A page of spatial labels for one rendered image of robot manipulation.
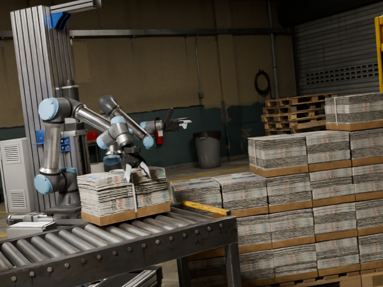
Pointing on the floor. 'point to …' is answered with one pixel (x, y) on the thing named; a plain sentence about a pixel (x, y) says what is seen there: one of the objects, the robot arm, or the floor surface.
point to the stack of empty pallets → (292, 112)
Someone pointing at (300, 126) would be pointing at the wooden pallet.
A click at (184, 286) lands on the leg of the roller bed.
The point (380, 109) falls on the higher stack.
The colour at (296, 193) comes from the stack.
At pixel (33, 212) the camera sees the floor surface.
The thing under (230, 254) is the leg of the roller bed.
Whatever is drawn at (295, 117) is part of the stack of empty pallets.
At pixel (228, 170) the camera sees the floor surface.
